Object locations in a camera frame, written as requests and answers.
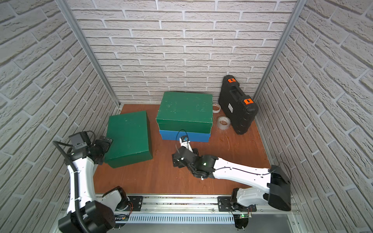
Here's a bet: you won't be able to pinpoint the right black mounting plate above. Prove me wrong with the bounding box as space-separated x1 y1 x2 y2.
217 196 257 212

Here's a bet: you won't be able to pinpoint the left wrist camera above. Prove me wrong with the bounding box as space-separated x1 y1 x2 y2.
69 131 91 150

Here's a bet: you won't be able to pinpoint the black mounting plate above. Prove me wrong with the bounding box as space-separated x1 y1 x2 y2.
217 196 257 212
125 195 144 212

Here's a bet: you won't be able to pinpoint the blue shoebox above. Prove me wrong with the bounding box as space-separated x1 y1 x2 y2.
159 130 211 143

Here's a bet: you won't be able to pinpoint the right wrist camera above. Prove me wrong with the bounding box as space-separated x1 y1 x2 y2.
179 135 190 149

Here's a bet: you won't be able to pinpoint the green shoebox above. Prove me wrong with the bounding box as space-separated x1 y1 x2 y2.
105 111 153 169
156 92 213 134

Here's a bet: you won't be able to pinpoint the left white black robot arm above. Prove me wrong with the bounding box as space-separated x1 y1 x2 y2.
53 131 134 233

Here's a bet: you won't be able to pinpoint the near clear tape roll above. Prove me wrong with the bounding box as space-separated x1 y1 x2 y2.
217 116 231 130

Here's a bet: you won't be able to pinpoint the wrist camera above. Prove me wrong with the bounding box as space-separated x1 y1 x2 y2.
69 131 91 150
179 135 190 149

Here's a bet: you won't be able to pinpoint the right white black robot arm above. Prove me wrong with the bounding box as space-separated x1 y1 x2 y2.
172 146 291 211

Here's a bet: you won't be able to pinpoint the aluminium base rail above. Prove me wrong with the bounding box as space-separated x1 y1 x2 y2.
114 194 300 225

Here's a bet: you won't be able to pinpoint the left aluminium corner post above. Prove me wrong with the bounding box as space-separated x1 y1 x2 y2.
56 0 120 108

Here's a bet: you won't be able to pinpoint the aluminium corner post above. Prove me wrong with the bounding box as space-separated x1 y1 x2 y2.
253 0 307 102
56 0 120 108

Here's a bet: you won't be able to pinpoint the far tape roll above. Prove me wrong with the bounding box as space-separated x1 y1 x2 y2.
212 103 221 114

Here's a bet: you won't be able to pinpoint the right aluminium corner post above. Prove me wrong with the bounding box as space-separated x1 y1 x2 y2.
253 0 307 102

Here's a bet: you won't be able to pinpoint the black tool case orange latches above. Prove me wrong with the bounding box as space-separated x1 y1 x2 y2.
218 75 259 135

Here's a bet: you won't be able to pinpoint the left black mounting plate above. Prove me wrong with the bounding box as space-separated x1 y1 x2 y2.
125 195 144 212

